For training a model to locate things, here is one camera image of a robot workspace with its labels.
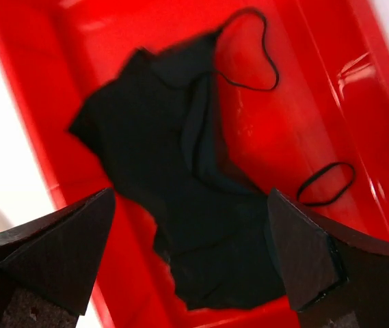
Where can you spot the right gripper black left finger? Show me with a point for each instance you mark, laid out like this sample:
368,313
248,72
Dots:
48,266

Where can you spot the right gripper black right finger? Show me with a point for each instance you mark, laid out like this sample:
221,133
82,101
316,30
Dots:
334,276

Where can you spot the black bra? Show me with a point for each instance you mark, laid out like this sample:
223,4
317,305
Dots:
156,130

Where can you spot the red plastic tray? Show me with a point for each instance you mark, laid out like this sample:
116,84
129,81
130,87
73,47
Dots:
322,69

